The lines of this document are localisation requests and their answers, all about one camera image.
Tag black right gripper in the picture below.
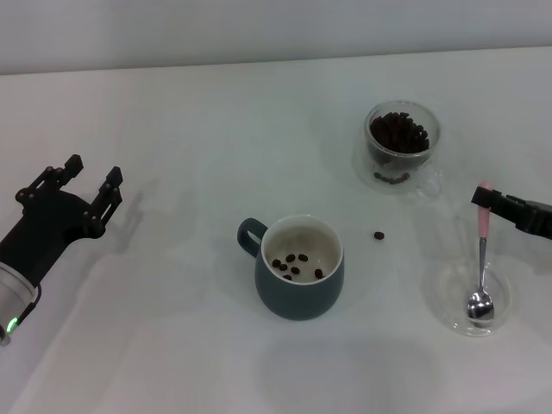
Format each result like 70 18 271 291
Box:
471 185 552 240

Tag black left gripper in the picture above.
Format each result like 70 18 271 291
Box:
0 154 125 288

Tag pink handled metal spoon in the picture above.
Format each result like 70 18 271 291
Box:
467 179 495 321

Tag dark green ceramic mug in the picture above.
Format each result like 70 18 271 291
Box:
235 213 346 323

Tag pile of coffee beans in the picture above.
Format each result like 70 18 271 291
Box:
369 111 431 155

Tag clear glass saucer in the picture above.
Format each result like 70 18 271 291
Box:
424 257 514 338

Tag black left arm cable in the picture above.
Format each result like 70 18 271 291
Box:
23 284 42 323

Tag clear double-wall glass cup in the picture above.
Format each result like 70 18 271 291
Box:
354 101 445 199

